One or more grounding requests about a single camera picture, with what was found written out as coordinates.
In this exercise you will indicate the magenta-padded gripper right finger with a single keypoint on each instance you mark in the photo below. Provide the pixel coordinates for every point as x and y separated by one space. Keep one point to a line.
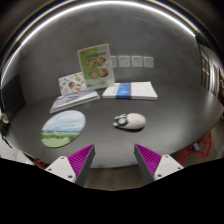
164 166

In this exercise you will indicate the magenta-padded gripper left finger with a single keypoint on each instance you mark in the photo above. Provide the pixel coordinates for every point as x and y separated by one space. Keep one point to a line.
63 166

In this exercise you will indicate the white panda-print computer mouse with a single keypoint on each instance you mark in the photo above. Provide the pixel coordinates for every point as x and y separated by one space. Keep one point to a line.
133 120

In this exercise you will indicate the oval landscape-print mouse pad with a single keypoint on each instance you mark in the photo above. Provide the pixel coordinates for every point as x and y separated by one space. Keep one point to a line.
63 129

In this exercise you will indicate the grey cover booklet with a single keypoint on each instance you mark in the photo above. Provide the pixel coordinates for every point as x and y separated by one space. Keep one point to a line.
74 99

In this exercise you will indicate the white book with blue band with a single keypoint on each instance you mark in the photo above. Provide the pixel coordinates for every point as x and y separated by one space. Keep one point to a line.
130 90

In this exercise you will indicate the white colourful sticker card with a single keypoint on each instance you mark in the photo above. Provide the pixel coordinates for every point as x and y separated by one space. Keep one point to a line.
71 83

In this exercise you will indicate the green upright poster card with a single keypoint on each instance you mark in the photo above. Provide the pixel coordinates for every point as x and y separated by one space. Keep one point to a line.
96 66

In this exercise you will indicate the red metal frame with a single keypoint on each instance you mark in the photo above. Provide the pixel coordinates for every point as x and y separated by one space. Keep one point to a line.
202 146

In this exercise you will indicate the black clamp mount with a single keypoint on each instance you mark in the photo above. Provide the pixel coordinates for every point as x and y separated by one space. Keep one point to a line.
4 125

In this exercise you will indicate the white wall socket plate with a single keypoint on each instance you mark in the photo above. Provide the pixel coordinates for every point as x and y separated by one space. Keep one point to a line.
148 62
114 61
137 61
124 61

